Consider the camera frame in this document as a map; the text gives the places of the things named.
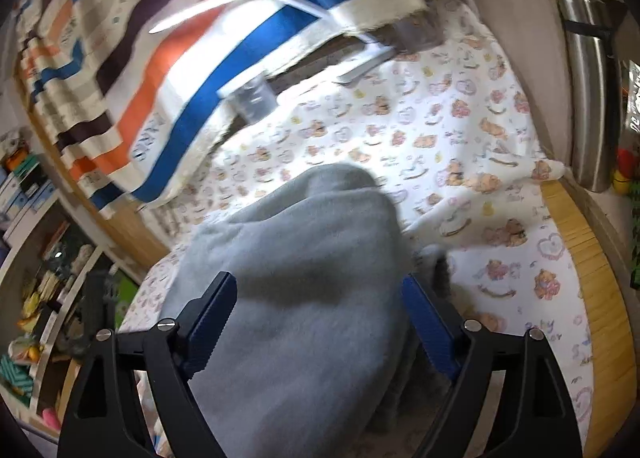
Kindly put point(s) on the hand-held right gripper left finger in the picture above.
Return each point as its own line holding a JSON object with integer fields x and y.
{"x": 212, "y": 325}

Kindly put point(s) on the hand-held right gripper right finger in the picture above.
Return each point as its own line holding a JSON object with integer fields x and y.
{"x": 430, "y": 328}

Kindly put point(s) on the grey hooded sweatshirt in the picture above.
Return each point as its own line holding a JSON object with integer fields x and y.
{"x": 300, "y": 263}

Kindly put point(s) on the cluttered storage shelf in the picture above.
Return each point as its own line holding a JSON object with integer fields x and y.
{"x": 50, "y": 248}

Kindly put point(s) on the bear-printed table cloth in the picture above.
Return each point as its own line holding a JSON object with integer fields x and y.
{"x": 475, "y": 138}

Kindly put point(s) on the clear plastic cup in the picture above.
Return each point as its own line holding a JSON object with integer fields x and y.
{"x": 250, "y": 101}

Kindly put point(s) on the striped hanging cloth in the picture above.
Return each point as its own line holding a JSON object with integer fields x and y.
{"x": 150, "y": 88}

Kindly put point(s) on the stainless steel thermos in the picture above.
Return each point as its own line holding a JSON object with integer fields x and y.
{"x": 590, "y": 113}

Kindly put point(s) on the white desk lamp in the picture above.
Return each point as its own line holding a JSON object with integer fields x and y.
{"x": 365, "y": 66}

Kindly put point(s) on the silver foil packet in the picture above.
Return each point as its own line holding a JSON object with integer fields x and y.
{"x": 631, "y": 103}

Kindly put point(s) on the wooden shelf unit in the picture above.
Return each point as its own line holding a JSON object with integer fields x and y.
{"x": 500, "y": 13}

